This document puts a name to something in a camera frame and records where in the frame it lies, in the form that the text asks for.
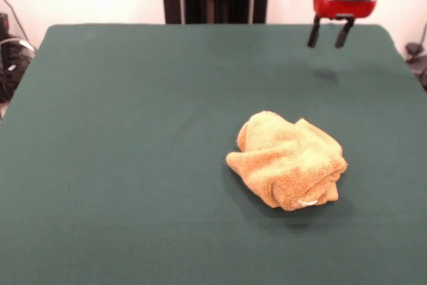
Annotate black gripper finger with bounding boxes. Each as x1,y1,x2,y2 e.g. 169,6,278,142
334,17,355,49
307,16,322,49

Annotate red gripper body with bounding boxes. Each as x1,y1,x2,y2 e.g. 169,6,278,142
312,0,377,21

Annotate orange terry towel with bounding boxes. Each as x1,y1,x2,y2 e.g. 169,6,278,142
226,109,348,212

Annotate small black adapter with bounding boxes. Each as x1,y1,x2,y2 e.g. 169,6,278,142
405,41,422,62

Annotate dark green table cloth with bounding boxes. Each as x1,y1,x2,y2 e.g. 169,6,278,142
0,23,427,285

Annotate thin grey cable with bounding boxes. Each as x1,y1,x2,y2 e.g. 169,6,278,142
0,0,29,44

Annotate black cable bundle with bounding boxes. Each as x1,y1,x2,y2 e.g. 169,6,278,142
0,34,36,103

